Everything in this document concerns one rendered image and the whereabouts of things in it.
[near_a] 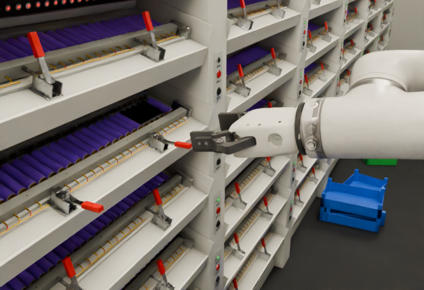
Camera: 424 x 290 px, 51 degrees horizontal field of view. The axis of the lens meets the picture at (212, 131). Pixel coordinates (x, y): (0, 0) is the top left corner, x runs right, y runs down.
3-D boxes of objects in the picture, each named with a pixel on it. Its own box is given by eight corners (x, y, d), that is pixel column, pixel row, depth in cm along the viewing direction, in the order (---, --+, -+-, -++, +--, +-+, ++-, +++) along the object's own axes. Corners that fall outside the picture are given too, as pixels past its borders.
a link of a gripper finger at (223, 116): (257, 130, 71) (220, 132, 74) (264, 124, 73) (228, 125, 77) (253, 111, 70) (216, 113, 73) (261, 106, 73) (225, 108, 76)
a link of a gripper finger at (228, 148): (247, 155, 58) (212, 154, 61) (272, 135, 64) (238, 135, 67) (246, 147, 57) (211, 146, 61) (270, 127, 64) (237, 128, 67)
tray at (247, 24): (296, 25, 159) (311, -13, 152) (221, 57, 109) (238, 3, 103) (248, 4, 165) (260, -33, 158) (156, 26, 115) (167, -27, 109)
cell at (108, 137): (93, 130, 91) (117, 144, 89) (86, 133, 90) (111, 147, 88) (94, 122, 90) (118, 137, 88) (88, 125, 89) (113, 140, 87)
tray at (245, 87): (293, 76, 166) (306, 42, 160) (221, 128, 117) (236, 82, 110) (246, 55, 172) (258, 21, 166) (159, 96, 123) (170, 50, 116)
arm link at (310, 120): (322, 169, 58) (300, 169, 59) (338, 145, 65) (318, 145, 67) (315, 108, 56) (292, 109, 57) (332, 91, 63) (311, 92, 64)
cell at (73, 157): (55, 147, 83) (81, 164, 81) (47, 151, 81) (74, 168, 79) (56, 140, 82) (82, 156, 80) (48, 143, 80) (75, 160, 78)
